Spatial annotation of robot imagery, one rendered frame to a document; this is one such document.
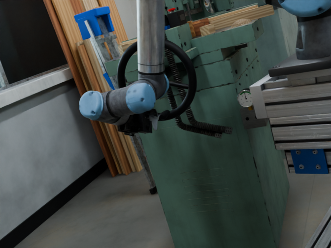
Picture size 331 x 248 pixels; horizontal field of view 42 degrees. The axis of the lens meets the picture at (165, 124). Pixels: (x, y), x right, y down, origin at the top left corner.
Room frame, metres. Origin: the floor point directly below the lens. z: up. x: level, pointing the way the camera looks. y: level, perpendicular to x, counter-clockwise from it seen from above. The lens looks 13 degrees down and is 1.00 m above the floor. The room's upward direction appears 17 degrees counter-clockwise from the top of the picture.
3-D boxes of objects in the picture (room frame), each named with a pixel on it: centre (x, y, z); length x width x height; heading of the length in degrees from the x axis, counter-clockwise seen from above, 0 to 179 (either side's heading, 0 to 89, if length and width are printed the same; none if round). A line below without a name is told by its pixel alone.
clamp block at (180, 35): (1.57, -0.10, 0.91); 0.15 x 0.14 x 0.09; 65
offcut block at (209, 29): (1.57, -0.24, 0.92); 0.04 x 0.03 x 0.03; 40
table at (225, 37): (1.65, -0.13, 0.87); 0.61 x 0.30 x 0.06; 65
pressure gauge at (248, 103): (1.46, -0.30, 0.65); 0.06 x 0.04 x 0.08; 65
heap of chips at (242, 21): (1.56, -0.37, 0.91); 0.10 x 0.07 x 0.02; 155
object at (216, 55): (1.70, -0.13, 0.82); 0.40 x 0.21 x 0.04; 65
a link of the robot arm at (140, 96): (1.13, 0.06, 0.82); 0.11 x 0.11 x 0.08; 62
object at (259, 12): (1.73, -0.21, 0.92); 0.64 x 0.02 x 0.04; 65
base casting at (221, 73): (1.87, -0.20, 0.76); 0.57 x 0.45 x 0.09; 155
